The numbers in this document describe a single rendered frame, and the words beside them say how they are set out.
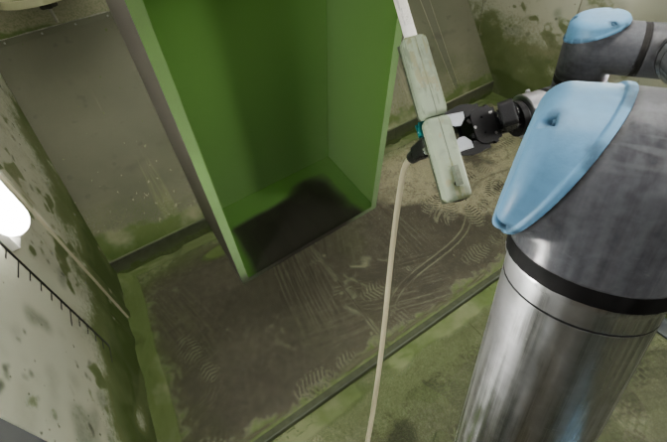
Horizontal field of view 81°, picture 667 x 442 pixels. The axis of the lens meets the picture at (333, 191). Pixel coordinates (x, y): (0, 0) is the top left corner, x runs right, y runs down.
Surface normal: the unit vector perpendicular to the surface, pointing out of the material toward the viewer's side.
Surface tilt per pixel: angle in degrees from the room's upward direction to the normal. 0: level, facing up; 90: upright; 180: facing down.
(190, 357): 0
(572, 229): 83
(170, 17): 102
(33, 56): 57
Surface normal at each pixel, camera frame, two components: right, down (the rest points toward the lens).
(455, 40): 0.38, 0.04
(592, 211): -0.48, 0.44
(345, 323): -0.11, -0.73
